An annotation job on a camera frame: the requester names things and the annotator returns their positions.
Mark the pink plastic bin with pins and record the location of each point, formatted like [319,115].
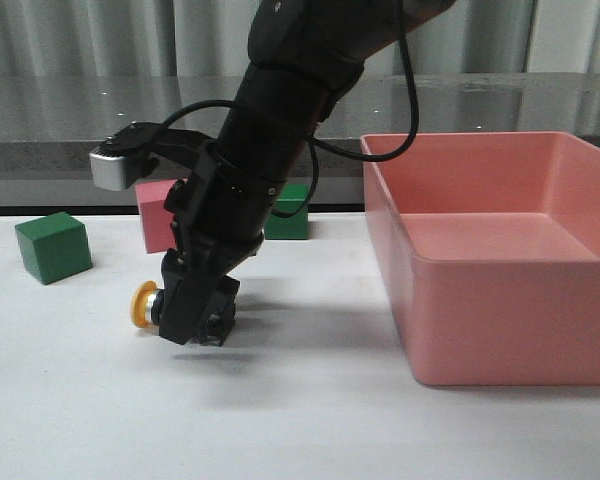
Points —
[489,249]

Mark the pink cube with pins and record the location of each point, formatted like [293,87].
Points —
[154,218]

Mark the green cube centre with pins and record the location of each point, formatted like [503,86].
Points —
[296,227]

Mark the grey curtain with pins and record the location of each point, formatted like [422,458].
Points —
[208,38]

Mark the green cube left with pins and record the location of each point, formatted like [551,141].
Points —
[54,247]

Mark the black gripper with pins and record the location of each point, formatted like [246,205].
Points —
[218,216]

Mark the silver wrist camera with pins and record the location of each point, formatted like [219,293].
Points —
[122,158]

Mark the yellow push button switch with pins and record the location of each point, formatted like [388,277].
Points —
[147,305]

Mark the dark glossy bench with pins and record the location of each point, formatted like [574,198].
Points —
[48,125]

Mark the green cube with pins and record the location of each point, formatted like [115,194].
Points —
[296,227]
[54,247]

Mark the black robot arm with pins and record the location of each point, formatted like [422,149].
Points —
[304,57]

